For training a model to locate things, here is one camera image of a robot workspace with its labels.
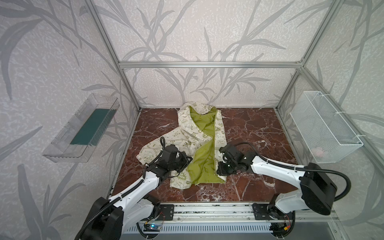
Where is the cream and green printed jacket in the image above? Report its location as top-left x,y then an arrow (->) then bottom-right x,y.
136,101 -> 228,190

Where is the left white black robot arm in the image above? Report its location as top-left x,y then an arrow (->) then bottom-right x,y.
75,145 -> 193,240

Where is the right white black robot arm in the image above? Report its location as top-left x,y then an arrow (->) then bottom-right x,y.
217,144 -> 352,220

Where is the small green lit circuit board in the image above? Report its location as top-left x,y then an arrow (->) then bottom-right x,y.
143,222 -> 163,233

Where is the pink object in basket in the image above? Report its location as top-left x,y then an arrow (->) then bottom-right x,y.
311,147 -> 327,159

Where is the green mat in tray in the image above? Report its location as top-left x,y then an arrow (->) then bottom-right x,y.
70,109 -> 109,145

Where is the left corrugated black cable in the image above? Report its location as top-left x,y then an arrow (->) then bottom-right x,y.
74,136 -> 167,240

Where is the corrugated black cable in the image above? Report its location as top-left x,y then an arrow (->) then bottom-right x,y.
233,141 -> 352,202
74,136 -> 167,240

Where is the right corrugated black cable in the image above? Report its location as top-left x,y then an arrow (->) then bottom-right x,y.
233,141 -> 352,202

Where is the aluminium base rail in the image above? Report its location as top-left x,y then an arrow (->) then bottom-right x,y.
89,201 -> 340,225

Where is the clear plastic wall tray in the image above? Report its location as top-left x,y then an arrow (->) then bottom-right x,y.
42,94 -> 120,163

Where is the white wire mesh basket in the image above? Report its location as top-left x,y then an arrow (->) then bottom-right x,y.
290,91 -> 364,164

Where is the aluminium cage frame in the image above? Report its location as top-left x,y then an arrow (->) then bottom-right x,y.
86,1 -> 384,228

